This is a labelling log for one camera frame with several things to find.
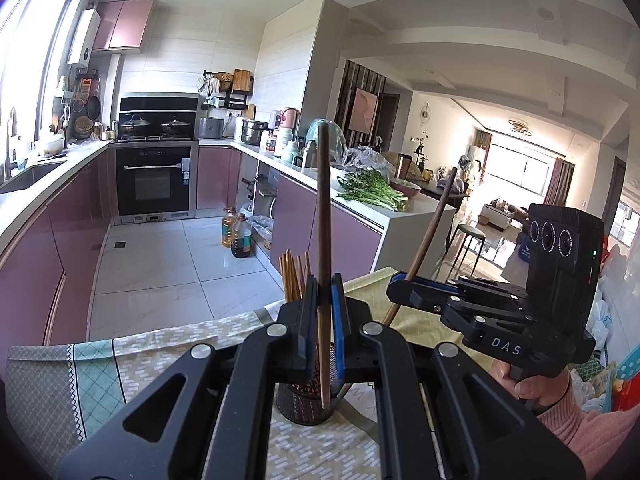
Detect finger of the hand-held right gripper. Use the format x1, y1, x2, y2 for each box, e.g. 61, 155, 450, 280
385, 280, 540, 345
390, 272, 530, 300

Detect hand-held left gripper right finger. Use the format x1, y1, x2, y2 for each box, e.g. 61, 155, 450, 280
330, 272, 586, 480

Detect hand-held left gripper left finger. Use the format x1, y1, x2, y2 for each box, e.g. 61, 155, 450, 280
57, 275, 321, 480

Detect pile of wooden chopsticks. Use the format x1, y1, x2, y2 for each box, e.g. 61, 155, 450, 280
277, 249, 315, 303

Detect brown bamboo chopstick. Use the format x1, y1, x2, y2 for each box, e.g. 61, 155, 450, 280
316, 121, 334, 408
381, 167, 458, 326

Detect black mesh utensil holder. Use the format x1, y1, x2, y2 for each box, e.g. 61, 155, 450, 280
275, 381, 354, 427

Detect pink sleeved right forearm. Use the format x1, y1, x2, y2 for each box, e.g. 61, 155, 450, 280
532, 372, 640, 480

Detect person's right hand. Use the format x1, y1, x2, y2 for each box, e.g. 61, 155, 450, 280
490, 360, 572, 406

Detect black stool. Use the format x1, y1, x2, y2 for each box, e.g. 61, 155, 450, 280
445, 224, 487, 281

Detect low living room cabinet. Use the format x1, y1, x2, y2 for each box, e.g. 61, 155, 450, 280
480, 200, 521, 231

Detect pink bowl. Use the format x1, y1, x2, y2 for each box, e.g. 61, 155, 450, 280
390, 178, 422, 198

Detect white plastic bag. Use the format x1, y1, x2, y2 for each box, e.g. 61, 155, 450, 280
247, 215, 275, 248

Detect pink base cabinets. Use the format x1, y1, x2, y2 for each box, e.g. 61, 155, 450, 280
196, 145, 386, 286
0, 145, 118, 348

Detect dark sauce bottle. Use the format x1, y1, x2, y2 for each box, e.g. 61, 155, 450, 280
230, 213, 253, 259

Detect bunch of green vegetables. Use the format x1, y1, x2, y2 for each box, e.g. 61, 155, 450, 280
336, 170, 408, 212

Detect living room window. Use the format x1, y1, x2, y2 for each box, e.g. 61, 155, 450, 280
490, 145, 556, 201

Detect yellow cooking oil bottle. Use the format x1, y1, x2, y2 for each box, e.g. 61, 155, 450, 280
221, 207, 240, 248

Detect clear plastic bag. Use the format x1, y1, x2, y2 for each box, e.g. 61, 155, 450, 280
342, 146, 396, 178

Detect patterned tablecloth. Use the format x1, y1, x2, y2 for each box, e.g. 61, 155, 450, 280
5, 266, 496, 480

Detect mint green appliance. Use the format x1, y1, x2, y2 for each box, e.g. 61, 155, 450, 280
306, 119, 347, 166

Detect steel stockpot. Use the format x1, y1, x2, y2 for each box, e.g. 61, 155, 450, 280
241, 119, 269, 146

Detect black integrated stove oven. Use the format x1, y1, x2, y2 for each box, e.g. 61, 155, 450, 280
111, 92, 201, 226

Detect lidded cooking pot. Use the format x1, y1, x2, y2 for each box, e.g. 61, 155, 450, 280
119, 115, 152, 137
160, 116, 192, 137

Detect hanging frying pans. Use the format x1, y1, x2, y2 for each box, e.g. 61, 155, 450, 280
67, 74, 103, 141

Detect kitchen sink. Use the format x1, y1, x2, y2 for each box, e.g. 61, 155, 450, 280
0, 160, 68, 196

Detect chrome faucet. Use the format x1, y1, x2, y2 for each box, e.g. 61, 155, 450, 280
4, 107, 19, 183

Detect white water heater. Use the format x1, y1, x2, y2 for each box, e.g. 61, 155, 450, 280
67, 10, 102, 66

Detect kitchen window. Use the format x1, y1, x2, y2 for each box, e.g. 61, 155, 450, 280
0, 0, 83, 156

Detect framed wall picture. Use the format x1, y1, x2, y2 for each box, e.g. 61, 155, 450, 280
348, 87, 378, 133

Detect black wall rack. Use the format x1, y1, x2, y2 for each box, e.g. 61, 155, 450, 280
200, 69, 256, 116

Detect pink wall cabinet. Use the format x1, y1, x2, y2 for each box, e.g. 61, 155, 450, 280
92, 0, 156, 53

